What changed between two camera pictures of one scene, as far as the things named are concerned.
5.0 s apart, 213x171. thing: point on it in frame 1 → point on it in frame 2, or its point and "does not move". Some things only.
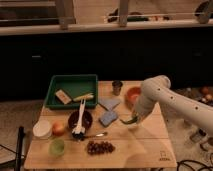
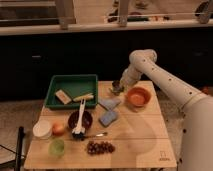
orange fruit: [58, 128] does not move
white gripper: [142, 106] → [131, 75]
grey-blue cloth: [108, 102] does not move
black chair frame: [19, 151] does not move
